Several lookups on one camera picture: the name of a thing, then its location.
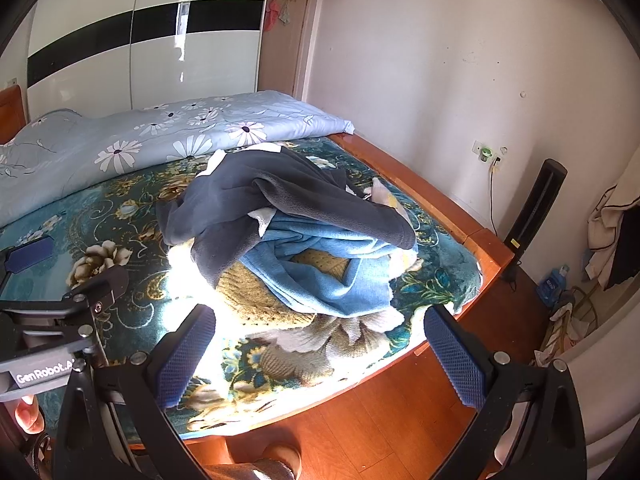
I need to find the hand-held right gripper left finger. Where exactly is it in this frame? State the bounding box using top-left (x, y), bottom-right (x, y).
top-left (52, 304), bottom-right (217, 480)

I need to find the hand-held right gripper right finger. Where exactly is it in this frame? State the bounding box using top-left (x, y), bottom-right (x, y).
top-left (424, 304), bottom-right (588, 480)

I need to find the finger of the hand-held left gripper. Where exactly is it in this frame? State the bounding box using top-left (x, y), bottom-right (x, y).
top-left (0, 235), bottom-right (56, 293)
top-left (61, 265), bottom-right (130, 314)

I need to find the dark grey and white sweatshirt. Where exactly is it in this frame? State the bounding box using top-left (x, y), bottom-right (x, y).
top-left (156, 142), bottom-right (420, 291)

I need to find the person's left hand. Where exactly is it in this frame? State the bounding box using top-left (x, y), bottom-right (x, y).
top-left (14, 394), bottom-right (43, 433)

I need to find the yellow knit sweater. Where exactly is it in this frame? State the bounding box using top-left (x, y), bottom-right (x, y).
top-left (170, 240), bottom-right (351, 328)

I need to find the blue bottle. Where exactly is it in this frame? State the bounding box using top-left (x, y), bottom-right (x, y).
top-left (536, 265), bottom-right (571, 308)

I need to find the gold metal rack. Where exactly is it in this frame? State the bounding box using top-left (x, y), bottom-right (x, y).
top-left (535, 285), bottom-right (601, 368)

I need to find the person's slipper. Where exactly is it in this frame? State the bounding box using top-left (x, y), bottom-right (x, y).
top-left (250, 441), bottom-right (303, 480)

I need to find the wooden headboard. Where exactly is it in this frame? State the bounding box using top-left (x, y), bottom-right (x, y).
top-left (0, 85), bottom-right (28, 146)

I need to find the blue garment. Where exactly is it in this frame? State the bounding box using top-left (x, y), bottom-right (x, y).
top-left (240, 212), bottom-right (421, 318)

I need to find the blue floral quilt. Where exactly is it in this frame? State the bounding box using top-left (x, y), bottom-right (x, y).
top-left (0, 90), bottom-right (357, 228)

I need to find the black tower heater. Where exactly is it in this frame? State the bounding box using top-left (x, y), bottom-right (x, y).
top-left (502, 158), bottom-right (568, 283)

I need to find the white printed garment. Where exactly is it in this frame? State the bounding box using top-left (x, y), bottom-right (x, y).
top-left (345, 177), bottom-right (416, 231)

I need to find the white hanging jacket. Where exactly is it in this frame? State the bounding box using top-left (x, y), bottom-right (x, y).
top-left (585, 160), bottom-right (640, 281)

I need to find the black hanging garment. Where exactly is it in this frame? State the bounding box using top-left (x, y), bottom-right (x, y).
top-left (605, 205), bottom-right (640, 291)

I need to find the white wardrobe with black stripe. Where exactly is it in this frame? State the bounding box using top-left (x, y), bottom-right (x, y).
top-left (26, 0), bottom-right (273, 123)

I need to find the pale door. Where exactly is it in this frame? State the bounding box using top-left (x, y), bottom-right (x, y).
top-left (260, 0), bottom-right (313, 101)

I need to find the thin power cable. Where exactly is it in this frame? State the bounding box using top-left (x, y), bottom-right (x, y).
top-left (487, 157), bottom-right (501, 236)

